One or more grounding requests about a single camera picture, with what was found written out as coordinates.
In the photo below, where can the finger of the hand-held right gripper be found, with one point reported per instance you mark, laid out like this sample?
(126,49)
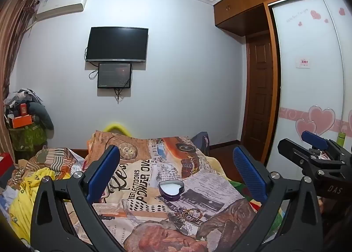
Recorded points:
(291,151)
(313,139)

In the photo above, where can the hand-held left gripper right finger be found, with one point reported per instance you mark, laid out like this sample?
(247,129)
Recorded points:
(249,175)

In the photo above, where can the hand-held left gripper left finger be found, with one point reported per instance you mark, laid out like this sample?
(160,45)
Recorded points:
(103,175)

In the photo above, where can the gold beaded bangle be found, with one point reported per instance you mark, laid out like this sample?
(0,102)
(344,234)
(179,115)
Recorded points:
(192,210)

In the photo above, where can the purple heart-shaped tin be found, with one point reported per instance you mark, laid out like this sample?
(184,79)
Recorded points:
(170,190)

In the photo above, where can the green bottle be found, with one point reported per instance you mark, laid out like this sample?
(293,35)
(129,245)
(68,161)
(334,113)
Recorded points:
(341,138)

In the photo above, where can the striped cloth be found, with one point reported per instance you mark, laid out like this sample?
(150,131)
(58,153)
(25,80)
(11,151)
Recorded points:
(57,160)

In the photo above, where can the yellow pillow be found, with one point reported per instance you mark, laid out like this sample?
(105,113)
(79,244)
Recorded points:
(117,126)

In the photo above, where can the printed blanket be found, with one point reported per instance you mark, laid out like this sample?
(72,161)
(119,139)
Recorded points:
(154,164)

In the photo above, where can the dark blue cloth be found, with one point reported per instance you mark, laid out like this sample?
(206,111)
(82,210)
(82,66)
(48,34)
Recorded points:
(200,142)

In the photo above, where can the brown wooden door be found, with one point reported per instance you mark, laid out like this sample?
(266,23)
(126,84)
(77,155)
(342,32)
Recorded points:
(258,95)

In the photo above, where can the white red label sticker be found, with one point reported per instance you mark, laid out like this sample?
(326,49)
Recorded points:
(303,63)

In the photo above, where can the yellow cloth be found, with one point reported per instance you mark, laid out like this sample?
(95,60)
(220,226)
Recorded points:
(24,202)

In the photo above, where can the green camouflage bag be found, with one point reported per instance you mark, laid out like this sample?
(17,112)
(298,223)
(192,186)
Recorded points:
(27,138)

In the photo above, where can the grey blue cloth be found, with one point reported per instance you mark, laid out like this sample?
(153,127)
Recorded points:
(42,116)

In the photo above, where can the orange box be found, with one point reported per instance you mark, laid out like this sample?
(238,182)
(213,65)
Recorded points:
(22,121)

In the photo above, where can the small black monitor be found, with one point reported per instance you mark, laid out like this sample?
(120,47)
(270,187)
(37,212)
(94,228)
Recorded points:
(114,75)

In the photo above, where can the small red box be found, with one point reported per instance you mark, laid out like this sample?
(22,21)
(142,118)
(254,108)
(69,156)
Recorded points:
(23,108)

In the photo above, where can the pile of clothes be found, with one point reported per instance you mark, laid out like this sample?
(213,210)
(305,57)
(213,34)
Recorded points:
(16,98)

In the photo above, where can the wooden overhead cabinet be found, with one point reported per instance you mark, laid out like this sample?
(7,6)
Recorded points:
(247,2)

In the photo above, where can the striped brown curtain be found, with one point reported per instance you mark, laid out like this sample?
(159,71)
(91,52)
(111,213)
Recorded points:
(11,48)

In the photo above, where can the white air conditioner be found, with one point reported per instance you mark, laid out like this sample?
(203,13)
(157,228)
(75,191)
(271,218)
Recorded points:
(60,4)

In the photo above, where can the black wall television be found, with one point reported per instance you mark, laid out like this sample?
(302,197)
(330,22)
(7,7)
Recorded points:
(117,44)

